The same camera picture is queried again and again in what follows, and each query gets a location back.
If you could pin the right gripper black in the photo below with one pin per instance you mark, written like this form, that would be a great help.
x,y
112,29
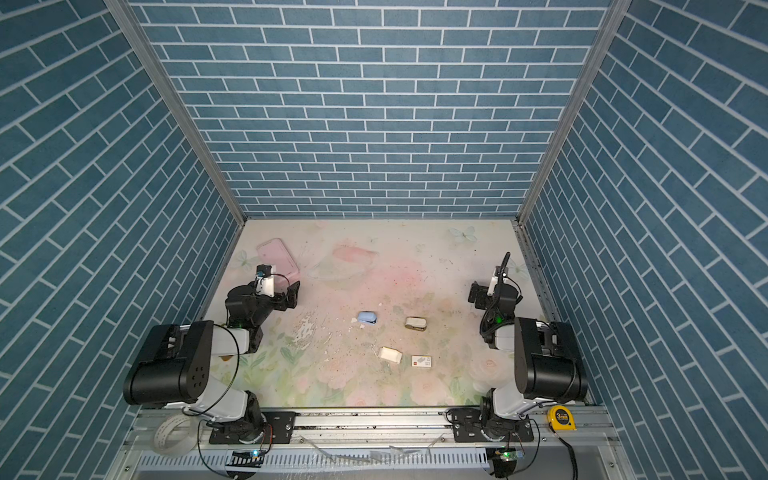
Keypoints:
x,y
481,302

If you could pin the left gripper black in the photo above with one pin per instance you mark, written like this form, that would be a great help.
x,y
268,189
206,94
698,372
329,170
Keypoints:
x,y
290,298

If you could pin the white staple box sleeve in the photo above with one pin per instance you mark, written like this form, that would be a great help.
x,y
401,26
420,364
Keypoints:
x,y
421,361

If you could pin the blue staple remover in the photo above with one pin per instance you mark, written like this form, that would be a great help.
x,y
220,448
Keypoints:
x,y
367,317

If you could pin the staple box tray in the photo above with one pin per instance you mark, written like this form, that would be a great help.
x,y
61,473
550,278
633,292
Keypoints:
x,y
390,355

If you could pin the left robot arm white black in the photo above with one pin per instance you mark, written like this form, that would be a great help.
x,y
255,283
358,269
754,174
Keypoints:
x,y
173,364

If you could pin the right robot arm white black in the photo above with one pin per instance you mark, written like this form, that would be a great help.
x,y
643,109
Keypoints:
x,y
547,363

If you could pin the pink phone case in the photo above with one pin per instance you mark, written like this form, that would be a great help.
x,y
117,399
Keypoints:
x,y
285,269

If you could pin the floral table mat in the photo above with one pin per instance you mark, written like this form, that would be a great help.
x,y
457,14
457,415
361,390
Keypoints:
x,y
319,355

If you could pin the yellow tape measure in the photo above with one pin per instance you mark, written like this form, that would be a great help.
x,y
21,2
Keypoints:
x,y
560,418

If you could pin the clear tape roll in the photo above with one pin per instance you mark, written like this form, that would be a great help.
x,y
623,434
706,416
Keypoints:
x,y
175,437

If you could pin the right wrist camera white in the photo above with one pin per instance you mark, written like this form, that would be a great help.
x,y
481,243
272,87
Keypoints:
x,y
498,277

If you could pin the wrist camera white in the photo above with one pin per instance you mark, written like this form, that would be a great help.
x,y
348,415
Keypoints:
x,y
264,281
498,277

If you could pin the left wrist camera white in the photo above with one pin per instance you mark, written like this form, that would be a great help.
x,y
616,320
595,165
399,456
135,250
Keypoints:
x,y
264,281

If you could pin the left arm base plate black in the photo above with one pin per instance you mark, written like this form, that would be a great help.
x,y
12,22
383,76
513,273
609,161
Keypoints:
x,y
270,428

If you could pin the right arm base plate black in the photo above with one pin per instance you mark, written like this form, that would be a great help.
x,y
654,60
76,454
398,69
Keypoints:
x,y
471,425

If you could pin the aluminium rail frame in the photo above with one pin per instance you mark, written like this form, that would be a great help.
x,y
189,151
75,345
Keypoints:
x,y
386,443

